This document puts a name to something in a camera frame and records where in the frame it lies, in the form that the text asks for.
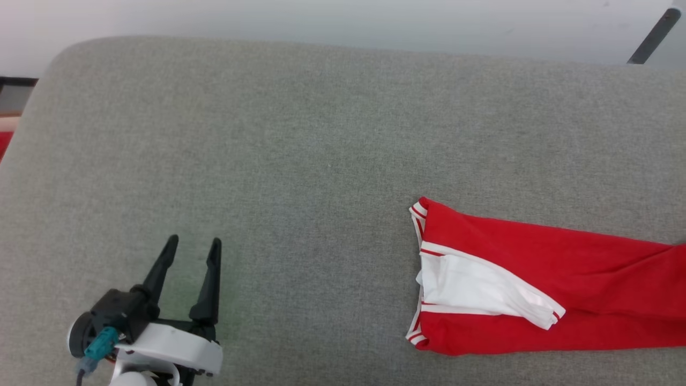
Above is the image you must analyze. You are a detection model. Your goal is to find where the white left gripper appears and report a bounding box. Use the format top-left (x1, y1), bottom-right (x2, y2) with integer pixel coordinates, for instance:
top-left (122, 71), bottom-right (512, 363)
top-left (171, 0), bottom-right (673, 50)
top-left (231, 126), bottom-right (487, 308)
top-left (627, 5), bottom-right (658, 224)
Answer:
top-left (67, 234), bottom-right (223, 378)

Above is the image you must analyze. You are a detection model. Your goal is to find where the red Bulls basketball jersey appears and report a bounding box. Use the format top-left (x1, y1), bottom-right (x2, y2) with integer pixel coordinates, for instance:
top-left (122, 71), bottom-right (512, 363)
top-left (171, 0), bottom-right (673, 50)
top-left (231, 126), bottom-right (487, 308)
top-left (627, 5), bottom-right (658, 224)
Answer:
top-left (406, 197), bottom-right (686, 357)

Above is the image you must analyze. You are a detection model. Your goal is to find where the black metal leg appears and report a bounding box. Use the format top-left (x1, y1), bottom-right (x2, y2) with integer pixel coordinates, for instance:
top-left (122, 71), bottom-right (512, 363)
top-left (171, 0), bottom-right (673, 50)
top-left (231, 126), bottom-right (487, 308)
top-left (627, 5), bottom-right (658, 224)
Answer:
top-left (627, 8), bottom-right (682, 65)

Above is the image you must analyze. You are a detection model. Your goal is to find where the grey panel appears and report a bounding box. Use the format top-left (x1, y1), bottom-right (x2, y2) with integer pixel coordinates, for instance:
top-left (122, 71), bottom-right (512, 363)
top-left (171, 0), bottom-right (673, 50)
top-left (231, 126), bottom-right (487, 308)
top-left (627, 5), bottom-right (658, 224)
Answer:
top-left (646, 0), bottom-right (686, 70)

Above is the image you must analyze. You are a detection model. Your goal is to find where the teal cable connector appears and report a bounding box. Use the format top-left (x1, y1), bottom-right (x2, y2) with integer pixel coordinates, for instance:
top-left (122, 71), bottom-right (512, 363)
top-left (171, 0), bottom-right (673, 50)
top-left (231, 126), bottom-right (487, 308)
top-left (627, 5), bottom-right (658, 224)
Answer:
top-left (80, 327), bottom-right (120, 373)

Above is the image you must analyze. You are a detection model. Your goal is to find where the black picture frame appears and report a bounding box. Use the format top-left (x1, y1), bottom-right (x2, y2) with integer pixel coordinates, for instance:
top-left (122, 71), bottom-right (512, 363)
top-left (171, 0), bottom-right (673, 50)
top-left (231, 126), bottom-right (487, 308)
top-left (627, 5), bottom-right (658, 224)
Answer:
top-left (0, 77), bottom-right (39, 114)

